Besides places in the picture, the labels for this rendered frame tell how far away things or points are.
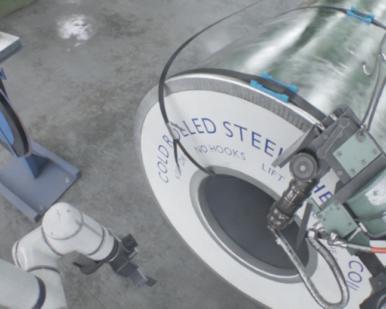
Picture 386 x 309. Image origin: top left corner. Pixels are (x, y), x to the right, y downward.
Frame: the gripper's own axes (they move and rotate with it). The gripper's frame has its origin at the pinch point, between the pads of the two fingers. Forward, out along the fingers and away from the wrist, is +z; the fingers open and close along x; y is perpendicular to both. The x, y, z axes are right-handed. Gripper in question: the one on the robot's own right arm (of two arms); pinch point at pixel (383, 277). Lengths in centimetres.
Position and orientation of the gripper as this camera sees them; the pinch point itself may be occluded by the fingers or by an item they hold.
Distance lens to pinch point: 84.5
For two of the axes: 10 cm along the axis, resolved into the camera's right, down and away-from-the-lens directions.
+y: -6.4, -7.6, 1.5
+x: -7.1, 6.5, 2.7
